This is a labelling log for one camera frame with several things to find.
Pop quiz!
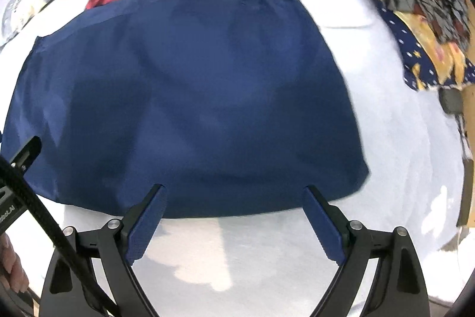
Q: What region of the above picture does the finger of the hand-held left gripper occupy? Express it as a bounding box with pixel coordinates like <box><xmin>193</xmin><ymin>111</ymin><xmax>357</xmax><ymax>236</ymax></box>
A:
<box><xmin>0</xmin><ymin>136</ymin><xmax>42</xmax><ymax>187</ymax></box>

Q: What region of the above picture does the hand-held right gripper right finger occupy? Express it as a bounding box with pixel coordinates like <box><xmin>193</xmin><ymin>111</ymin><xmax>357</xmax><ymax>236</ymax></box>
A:
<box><xmin>302</xmin><ymin>186</ymin><xmax>431</xmax><ymax>317</ymax></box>

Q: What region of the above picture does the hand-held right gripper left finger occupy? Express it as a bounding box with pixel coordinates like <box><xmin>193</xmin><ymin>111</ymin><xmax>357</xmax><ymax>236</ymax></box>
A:
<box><xmin>39</xmin><ymin>184</ymin><xmax>166</xmax><ymax>317</ymax></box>

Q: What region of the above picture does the navy shirt with red collar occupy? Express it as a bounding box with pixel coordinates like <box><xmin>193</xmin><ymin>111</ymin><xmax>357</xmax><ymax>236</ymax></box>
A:
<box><xmin>0</xmin><ymin>0</ymin><xmax>372</xmax><ymax>220</ymax></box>

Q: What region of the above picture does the person's left hand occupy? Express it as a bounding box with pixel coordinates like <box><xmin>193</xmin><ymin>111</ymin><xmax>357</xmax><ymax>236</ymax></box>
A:
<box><xmin>0</xmin><ymin>233</ymin><xmax>29</xmax><ymax>294</ymax></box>

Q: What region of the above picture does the dark object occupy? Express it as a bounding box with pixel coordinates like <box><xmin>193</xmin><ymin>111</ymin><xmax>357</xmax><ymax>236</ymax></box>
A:
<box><xmin>439</xmin><ymin>87</ymin><xmax>465</xmax><ymax>114</ymax></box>

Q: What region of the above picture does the grey red patterned cloth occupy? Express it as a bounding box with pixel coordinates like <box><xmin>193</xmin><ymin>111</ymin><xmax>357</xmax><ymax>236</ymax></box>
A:
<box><xmin>354</xmin><ymin>0</ymin><xmax>475</xmax><ymax>92</ymax></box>

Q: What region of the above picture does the black cable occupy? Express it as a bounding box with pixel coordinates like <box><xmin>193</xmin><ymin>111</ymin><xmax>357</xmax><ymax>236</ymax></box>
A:
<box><xmin>0</xmin><ymin>157</ymin><xmax>121</xmax><ymax>317</ymax></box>

